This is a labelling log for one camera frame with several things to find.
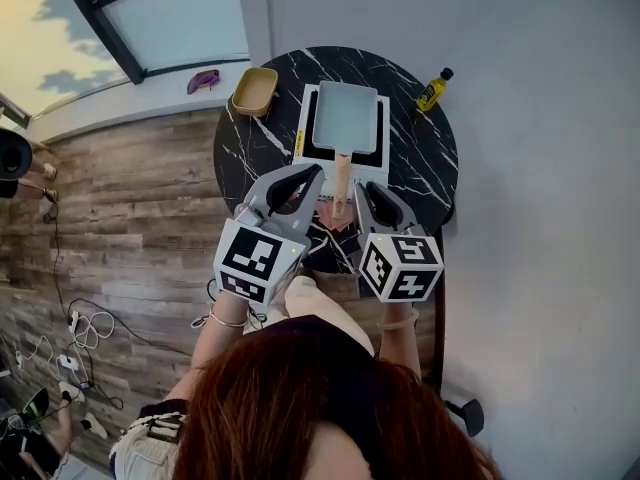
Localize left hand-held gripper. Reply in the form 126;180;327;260
213;163;327;306

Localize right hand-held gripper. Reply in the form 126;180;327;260
353;181;445;303

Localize white induction cooker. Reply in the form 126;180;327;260
291;83;391;204

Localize square grey frying pan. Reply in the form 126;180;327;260
311;80;379;221

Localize person's left forearm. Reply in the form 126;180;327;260
164;290;251;404

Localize person's right forearm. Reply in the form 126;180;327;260
374;300;424;382

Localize pink cloth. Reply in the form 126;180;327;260
313;195;359;232

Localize round black marble table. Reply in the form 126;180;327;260
213;45;460;275

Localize yellow rectangular tray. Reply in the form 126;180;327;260
231;66;279;117

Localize person's beige trousers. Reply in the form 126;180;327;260
284;275;376;354

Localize yellow oil bottle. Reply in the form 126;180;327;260
415;66;455;113

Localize person's dark top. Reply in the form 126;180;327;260
244;315;376;364

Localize thin silver bangle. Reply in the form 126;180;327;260
208;307;250;328

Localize black baseboard strip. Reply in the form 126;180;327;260
432;225;447;394

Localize purple plastic object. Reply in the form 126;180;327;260
186;68;221;95

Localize black office chair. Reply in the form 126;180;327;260
442;392;486;439

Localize person's cream knitted garment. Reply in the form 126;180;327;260
109;402;189;480

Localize long black cable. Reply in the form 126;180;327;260
42;200;194;359

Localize coiled white cable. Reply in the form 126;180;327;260
72;310;117;353

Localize looped black cable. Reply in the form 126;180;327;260
74;347;126;412

